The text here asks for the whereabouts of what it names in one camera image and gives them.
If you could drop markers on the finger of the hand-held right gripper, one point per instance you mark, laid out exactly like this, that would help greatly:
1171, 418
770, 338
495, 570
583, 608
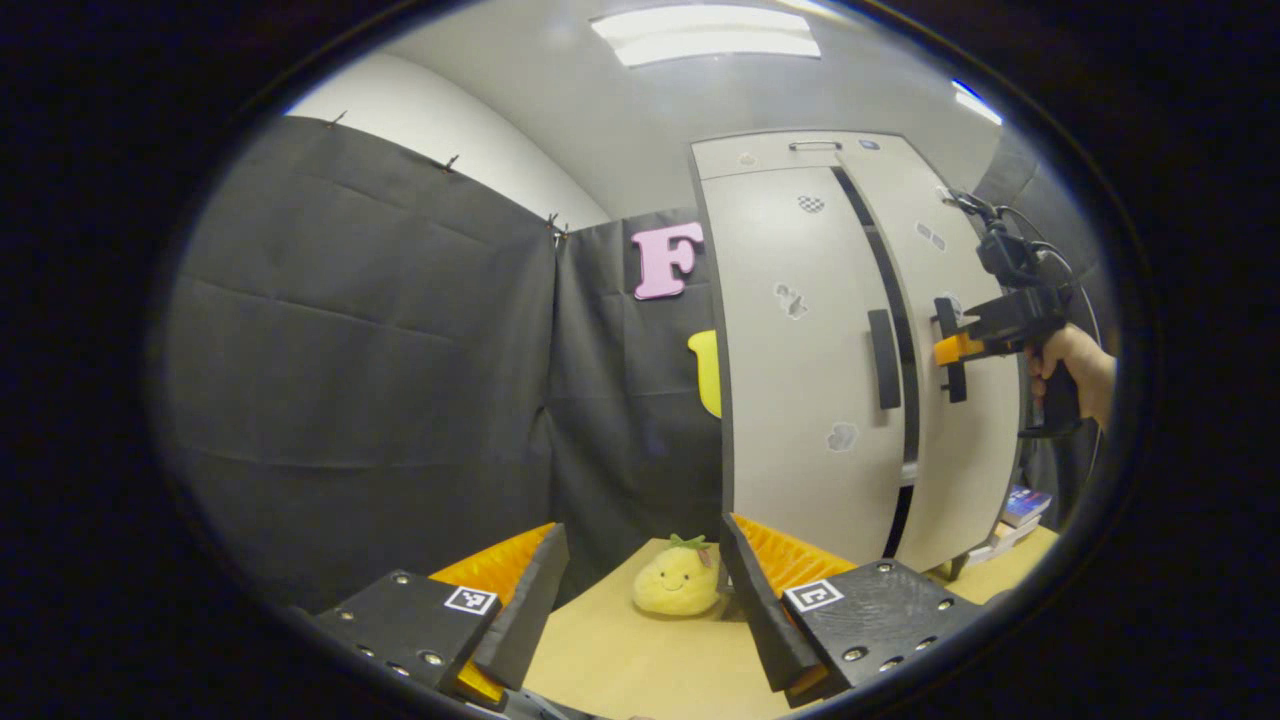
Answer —
955, 348

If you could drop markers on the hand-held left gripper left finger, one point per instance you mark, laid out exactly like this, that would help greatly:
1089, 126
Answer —
535, 600

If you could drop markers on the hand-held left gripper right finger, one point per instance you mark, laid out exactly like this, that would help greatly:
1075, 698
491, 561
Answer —
755, 600

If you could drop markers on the shoe cabinet door cube sticker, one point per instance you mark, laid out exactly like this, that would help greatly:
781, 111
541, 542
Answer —
980, 470

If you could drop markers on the shoe cabinet door checkered sticker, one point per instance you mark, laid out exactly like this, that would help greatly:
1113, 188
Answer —
790, 420

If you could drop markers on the grey double-door shoe cabinet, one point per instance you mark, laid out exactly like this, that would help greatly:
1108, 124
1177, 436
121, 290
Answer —
760, 155

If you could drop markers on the yellow plush fruit toy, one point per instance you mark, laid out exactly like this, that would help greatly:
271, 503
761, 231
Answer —
675, 585

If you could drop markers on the white book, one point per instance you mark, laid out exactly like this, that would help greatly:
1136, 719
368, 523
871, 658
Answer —
985, 553

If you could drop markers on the small ceiling light panel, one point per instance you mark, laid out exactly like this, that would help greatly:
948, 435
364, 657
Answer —
975, 102

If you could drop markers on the black backdrop cloth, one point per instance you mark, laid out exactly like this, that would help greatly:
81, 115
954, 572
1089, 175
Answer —
350, 350

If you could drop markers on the large ceiling light panel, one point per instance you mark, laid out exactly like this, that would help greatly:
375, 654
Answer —
705, 35

